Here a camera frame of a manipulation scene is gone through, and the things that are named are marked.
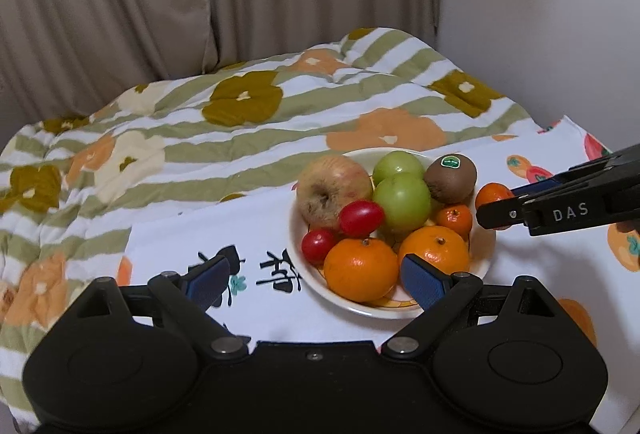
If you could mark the brown kiwi with sticker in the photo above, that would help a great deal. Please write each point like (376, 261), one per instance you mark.
(451, 178)

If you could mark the small mandarin in bowl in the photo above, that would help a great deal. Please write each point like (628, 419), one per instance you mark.
(457, 218)

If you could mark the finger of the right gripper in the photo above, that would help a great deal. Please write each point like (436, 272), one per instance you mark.
(502, 214)
(575, 173)

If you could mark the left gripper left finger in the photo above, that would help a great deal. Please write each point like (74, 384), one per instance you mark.
(183, 301)

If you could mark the large orange mandarin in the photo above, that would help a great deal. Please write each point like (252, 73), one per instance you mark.
(361, 270)
(439, 246)

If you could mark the rear green apple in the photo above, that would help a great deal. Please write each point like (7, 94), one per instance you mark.
(397, 162)

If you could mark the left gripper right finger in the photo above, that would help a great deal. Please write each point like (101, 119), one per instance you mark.
(442, 298)

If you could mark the red yellow apple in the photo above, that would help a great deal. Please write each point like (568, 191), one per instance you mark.
(327, 185)

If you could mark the small orange mandarin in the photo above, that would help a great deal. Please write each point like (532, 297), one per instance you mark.
(492, 192)

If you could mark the front green apple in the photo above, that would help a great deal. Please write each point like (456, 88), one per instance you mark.
(406, 202)

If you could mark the cream fruit bowl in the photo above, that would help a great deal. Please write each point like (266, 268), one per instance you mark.
(396, 305)

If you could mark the left large orange mandarin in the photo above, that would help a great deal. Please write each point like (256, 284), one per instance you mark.
(361, 270)

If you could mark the green apple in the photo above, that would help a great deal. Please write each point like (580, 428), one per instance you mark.
(397, 162)
(406, 202)

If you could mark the right large orange mandarin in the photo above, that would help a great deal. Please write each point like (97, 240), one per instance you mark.
(439, 246)

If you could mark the floral striped quilt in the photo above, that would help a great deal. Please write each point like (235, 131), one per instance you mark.
(72, 188)

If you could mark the oblong red cherry tomato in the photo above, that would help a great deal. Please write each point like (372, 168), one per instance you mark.
(360, 219)

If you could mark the round cherry tomato in bowl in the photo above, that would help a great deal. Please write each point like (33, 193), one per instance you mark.
(317, 243)

